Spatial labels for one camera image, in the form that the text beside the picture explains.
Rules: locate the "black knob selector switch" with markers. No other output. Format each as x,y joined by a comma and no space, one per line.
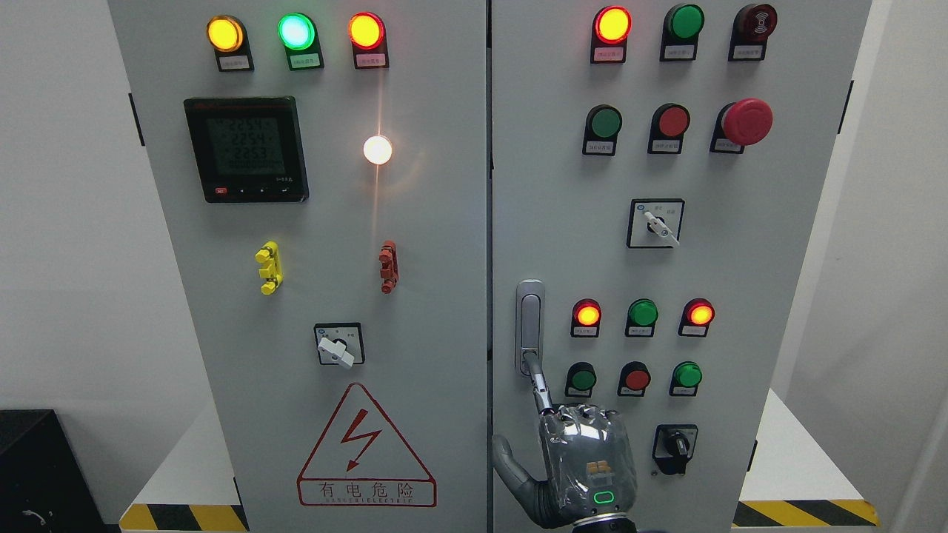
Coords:
674,447

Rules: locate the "red lit indicator top right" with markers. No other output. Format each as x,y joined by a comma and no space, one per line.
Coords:
610,31

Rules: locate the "green push button lower right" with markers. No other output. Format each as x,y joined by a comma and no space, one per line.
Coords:
685,379

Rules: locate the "green lit indicator light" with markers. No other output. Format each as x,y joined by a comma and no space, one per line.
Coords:
299,36

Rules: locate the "red electric hazard warning sign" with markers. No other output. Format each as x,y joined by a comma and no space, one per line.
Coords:
361,459

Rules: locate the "dark red buzzer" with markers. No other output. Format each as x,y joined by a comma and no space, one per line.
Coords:
751,29

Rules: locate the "left door rotary switch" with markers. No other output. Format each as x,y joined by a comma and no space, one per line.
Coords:
339,344

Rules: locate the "red lit indicator lower right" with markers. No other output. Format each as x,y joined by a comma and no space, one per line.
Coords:
696,317

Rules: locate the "red lit indicator lower left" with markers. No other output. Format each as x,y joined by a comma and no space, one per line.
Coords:
586,319

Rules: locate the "silver cabinet door handle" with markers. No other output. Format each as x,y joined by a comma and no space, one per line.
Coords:
528,322

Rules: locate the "red emergency stop button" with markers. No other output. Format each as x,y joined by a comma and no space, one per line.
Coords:
740,124

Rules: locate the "left grey cabinet door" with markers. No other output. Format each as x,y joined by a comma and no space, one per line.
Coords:
425,344

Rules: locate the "red push button upper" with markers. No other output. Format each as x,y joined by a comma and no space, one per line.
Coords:
668,125

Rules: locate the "black digital power meter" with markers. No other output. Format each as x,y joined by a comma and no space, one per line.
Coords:
248,150

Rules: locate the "yellow indicator light top left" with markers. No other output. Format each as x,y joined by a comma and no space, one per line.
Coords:
228,37

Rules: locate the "red push button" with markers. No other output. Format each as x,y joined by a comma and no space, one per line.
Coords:
634,378
668,125

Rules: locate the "red lit indicator light left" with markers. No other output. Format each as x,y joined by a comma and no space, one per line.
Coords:
368,36

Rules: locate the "white lit indicator lamp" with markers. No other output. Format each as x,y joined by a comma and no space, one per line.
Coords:
378,149

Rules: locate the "right grey cabinet door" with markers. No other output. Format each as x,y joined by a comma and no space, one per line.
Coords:
563,218

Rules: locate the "red push button lower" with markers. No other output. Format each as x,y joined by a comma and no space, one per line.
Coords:
634,378

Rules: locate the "green indicator top right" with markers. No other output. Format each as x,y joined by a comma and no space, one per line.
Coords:
681,32

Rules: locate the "grey robotic humanoid hand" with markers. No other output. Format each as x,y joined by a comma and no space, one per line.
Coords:
588,459

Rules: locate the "black box lower left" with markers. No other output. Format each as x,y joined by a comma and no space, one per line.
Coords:
42,488

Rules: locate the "right door upper rotary switch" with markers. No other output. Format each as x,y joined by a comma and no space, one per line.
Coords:
655,222

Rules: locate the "grey cabinet door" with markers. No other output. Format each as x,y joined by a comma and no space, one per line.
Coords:
563,218
425,344

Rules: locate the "door rotary switch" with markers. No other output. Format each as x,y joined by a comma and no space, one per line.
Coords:
339,344
655,222

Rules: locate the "green indicator lower middle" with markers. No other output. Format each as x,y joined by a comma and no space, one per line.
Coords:
642,316

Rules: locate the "green push button upper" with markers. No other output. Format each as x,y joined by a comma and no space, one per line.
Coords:
602,125

